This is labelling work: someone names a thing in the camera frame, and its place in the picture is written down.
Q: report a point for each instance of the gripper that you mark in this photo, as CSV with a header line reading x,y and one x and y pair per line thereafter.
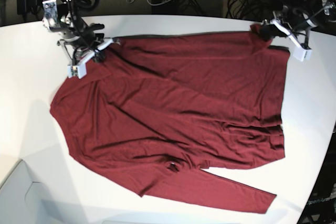
x,y
79,38
289,21

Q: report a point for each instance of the dark red long-sleeve t-shirt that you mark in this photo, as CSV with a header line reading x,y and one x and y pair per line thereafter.
x,y
161,110

